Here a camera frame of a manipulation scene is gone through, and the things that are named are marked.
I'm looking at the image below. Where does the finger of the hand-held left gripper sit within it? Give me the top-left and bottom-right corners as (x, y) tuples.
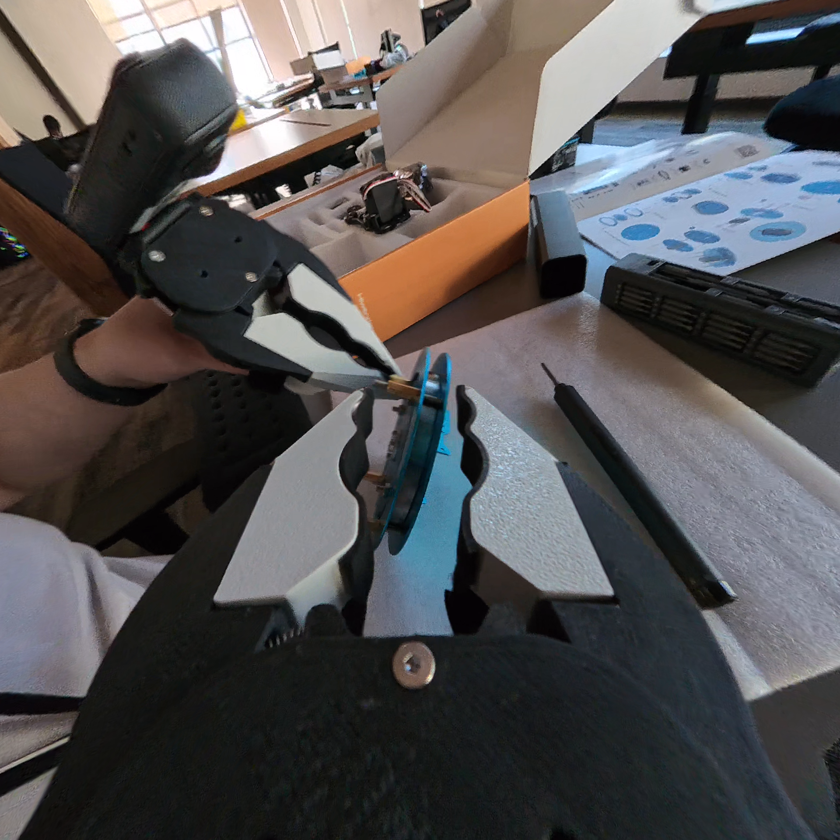
(279, 262), (403, 379)
(243, 311), (389, 395)

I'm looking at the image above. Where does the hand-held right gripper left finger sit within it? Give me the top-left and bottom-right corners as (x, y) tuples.
(213, 387), (376, 635)

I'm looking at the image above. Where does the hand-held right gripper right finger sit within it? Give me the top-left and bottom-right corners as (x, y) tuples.
(449, 385), (618, 636)

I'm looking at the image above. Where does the black electric screwdriver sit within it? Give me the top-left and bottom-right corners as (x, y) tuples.
(540, 363), (737, 608)

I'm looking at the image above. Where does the blue round metal turntable base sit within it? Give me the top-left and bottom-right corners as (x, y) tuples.
(371, 348), (455, 555)

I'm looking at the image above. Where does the person's left forearm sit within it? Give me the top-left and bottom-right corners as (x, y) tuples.
(0, 348), (158, 509)

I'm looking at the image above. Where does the grey desk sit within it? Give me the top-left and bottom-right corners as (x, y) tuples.
(381, 217), (840, 840)

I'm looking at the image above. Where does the person's left hand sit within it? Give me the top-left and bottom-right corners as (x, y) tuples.
(87, 297), (250, 389)

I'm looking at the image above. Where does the wooden top table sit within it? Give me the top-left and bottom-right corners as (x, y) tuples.
(197, 108), (382, 198)

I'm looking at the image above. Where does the black wristband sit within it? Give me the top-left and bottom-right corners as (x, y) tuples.
(54, 318), (166, 406)

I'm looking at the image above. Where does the white foam sheet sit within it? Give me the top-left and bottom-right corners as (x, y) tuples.
(387, 292), (840, 700)

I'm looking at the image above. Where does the dark bit case sleeve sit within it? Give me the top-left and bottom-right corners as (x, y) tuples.
(528, 189), (588, 299)

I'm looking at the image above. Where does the cardboard box with white flaps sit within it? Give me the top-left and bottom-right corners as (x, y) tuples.
(252, 0), (697, 342)

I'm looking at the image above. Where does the large window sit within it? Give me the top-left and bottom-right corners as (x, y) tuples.
(85, 0), (290, 73)

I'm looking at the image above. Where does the black screwdriver bit case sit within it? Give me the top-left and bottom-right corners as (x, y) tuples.
(600, 252), (840, 388)

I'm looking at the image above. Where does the printed instruction booklet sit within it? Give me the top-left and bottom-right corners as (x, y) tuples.
(564, 131), (788, 221)

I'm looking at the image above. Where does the printed instruction sheet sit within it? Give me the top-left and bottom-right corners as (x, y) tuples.
(577, 151), (840, 277)

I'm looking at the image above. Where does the black office chair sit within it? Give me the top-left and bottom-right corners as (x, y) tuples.
(764, 85), (840, 155)

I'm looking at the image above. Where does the black servo with wires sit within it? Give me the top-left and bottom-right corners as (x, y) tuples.
(344, 164), (437, 234)

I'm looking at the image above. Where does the black lanyard strap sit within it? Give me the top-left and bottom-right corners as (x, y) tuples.
(0, 692), (83, 795)

